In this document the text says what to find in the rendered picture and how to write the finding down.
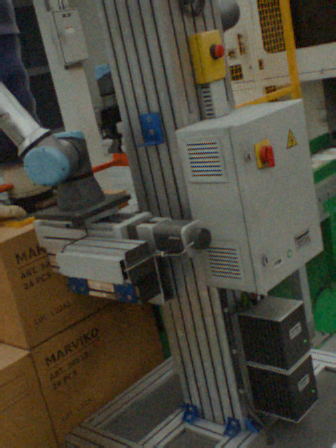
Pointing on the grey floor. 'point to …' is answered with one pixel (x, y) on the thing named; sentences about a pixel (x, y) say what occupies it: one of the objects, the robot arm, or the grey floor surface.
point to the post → (303, 297)
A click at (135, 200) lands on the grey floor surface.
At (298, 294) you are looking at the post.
